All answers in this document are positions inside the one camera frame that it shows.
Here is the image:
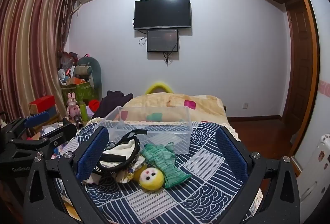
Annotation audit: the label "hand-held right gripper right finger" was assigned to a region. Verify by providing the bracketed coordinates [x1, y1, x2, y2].
[215, 126, 302, 224]

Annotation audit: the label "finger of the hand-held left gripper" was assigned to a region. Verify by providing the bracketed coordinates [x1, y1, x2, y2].
[12, 122, 78, 152]
[5, 111, 51, 139]

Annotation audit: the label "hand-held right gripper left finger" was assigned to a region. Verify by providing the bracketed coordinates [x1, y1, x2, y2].
[24, 127, 114, 224]

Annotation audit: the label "white drawstring pouch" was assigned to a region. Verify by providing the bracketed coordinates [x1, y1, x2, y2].
[84, 136, 147, 184]

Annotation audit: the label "yellow plush ball with face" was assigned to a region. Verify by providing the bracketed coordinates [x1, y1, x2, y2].
[138, 165, 165, 191]

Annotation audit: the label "clear plastic box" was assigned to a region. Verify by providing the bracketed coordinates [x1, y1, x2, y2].
[97, 106, 193, 154]

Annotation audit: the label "pile of papers and packets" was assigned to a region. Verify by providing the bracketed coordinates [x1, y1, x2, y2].
[26, 121, 78, 163]

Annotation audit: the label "red box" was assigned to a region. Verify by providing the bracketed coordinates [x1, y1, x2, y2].
[28, 95, 56, 114]

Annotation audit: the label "pink rabbit toy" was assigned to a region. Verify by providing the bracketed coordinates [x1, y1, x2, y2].
[66, 92, 83, 124]

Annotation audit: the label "green bottle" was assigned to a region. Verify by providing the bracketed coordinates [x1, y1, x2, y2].
[79, 101, 89, 121]

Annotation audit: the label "red cloth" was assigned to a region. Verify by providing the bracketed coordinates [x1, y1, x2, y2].
[89, 99, 101, 112]

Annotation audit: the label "blue patterned bedspread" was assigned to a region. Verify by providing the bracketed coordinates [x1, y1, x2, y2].
[53, 121, 263, 224]

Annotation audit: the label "green storage box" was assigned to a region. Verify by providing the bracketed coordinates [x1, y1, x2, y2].
[61, 81, 100, 106]

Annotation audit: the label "dark purple clothes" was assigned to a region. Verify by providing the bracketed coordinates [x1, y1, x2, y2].
[94, 90, 134, 121]

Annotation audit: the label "heap of toys and bags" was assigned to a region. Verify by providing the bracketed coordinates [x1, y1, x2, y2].
[58, 51, 79, 85]

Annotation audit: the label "grey plush toy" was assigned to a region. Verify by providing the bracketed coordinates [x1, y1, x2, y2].
[77, 56, 102, 89]

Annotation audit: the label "striped brown curtain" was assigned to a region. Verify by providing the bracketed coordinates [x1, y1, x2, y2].
[0, 0, 78, 121]

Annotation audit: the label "beige printed blanket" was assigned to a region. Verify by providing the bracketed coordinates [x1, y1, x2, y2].
[121, 93, 229, 127]

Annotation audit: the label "yellow hoop cushion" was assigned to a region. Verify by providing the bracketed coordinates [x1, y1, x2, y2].
[145, 81, 174, 95]

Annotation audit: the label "brown wooden door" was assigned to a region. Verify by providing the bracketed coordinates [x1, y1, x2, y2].
[282, 2, 314, 142]

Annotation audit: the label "white sliding wardrobe door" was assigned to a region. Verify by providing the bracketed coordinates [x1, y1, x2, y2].
[294, 0, 330, 175]

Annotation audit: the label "small black monitor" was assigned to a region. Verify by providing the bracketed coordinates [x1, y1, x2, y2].
[146, 29, 179, 53]

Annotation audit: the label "black wall television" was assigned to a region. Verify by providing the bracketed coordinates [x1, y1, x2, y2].
[134, 0, 192, 31]

